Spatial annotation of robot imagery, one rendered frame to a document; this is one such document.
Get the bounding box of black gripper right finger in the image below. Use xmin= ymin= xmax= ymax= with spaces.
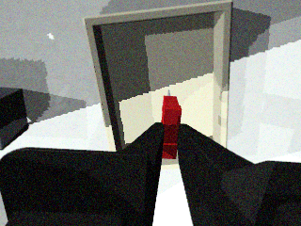
xmin=177 ymin=123 xmax=301 ymax=226

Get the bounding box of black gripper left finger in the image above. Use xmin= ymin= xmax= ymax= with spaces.
xmin=0 ymin=122 xmax=165 ymax=226

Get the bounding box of beige rectangular tray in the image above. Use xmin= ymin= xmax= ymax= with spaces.
xmin=83 ymin=0 xmax=233 ymax=152

